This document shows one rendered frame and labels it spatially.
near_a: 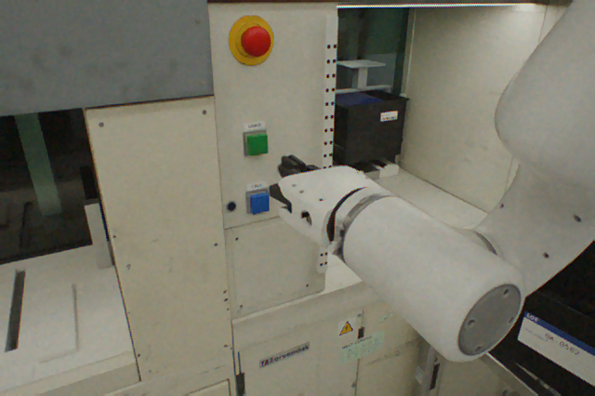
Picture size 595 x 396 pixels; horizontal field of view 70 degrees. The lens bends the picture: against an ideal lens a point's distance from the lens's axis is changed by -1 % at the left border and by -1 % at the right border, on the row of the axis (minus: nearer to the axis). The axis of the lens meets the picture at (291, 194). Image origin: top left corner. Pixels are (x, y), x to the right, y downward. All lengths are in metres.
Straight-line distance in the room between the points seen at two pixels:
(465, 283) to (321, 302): 0.60
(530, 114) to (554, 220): 0.12
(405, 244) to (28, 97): 0.45
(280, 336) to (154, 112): 0.50
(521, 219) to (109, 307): 0.76
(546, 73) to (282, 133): 0.46
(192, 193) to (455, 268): 0.44
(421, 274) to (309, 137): 0.43
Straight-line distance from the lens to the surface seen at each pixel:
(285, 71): 0.67
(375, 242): 0.37
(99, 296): 0.98
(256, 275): 0.79
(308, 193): 0.45
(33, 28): 0.58
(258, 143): 0.66
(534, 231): 0.41
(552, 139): 0.29
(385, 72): 1.70
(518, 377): 0.97
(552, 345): 0.93
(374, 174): 1.38
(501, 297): 0.34
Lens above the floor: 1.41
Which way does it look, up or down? 25 degrees down
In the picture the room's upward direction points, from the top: straight up
